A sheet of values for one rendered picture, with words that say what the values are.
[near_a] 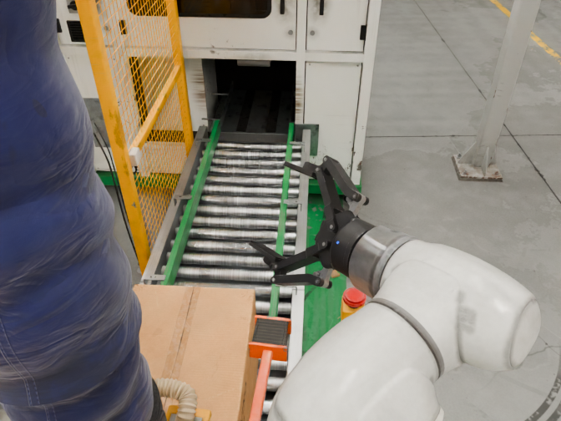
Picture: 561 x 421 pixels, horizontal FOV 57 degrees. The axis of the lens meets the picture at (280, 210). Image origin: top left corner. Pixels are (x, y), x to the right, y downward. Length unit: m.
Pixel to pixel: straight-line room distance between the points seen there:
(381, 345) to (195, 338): 1.13
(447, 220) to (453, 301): 3.08
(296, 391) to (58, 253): 0.29
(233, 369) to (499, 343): 1.07
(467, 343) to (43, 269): 0.44
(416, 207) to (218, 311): 2.26
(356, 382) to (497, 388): 2.33
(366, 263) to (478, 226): 3.02
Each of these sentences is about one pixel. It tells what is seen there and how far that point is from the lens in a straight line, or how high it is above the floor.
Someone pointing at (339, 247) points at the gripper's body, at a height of 1.76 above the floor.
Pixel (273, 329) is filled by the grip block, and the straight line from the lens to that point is 1.19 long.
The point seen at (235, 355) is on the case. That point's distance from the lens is 1.54.
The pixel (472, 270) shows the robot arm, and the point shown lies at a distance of 0.55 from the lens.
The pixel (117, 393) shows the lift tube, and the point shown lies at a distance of 0.82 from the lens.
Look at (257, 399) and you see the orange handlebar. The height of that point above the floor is 1.25.
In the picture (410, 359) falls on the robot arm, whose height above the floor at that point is 1.80.
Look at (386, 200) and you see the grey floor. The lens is 3.66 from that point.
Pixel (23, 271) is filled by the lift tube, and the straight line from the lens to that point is 0.59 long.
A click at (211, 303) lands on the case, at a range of 1.66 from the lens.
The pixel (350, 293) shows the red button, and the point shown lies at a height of 1.04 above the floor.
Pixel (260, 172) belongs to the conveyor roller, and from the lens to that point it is 2.92.
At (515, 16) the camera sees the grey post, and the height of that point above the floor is 1.15.
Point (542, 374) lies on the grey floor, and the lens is 2.93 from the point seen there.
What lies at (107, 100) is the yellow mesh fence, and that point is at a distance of 2.06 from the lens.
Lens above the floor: 2.20
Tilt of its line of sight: 39 degrees down
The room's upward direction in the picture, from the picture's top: straight up
